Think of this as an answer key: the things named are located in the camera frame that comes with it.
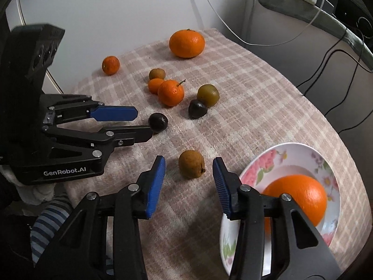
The large orange in plate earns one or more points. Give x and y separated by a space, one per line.
306 191

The large mandarin orange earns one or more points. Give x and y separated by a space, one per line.
186 43

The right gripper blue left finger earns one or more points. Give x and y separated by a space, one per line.
150 183

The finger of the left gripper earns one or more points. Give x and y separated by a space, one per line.
114 113
123 136

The small mandarin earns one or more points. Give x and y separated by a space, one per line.
110 65

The pink checkered tablecloth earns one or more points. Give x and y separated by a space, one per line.
258 108

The dark plum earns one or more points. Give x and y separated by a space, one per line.
158 122
196 109

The floral white plate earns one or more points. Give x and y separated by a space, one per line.
274 163

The grey-green ledge cover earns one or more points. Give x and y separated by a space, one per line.
343 21

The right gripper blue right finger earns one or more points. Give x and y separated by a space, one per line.
227 185

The mandarin with stem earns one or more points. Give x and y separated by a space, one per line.
171 92

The small brown kiwi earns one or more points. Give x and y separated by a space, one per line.
157 73

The small orange kumquat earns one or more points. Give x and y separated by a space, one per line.
154 84

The brown kiwi fruit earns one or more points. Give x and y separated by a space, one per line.
191 164

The striped sleeve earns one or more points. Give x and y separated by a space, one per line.
48 223

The green plum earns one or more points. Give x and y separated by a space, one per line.
208 95

